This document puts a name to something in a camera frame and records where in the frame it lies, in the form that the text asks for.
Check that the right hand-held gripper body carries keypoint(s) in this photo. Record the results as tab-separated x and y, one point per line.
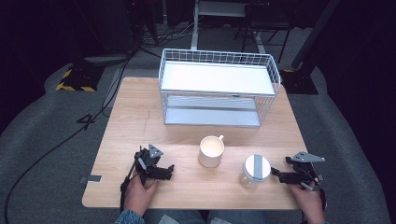
305	172

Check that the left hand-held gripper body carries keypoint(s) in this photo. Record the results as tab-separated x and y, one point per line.
148	161

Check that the glass jar with white lid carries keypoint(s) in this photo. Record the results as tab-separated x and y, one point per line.
257	169

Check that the white cup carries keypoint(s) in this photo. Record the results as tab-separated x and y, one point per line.
211	152

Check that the person's left hand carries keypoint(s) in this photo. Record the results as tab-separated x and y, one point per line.
137	197

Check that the person's right hand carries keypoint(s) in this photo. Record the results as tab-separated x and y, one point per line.
311	205

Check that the grey tape strip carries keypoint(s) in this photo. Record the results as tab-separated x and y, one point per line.
93	178
320	178

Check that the person's legs in jeans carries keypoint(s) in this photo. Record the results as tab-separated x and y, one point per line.
199	217

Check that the black stand base with pole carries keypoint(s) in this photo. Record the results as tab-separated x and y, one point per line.
299	81

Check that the yellow black striped stand base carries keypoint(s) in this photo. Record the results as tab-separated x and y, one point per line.
79	81

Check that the black chair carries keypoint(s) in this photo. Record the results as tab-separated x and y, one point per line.
264	18

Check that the white metal desk frame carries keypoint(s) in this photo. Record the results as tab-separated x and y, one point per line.
218	8

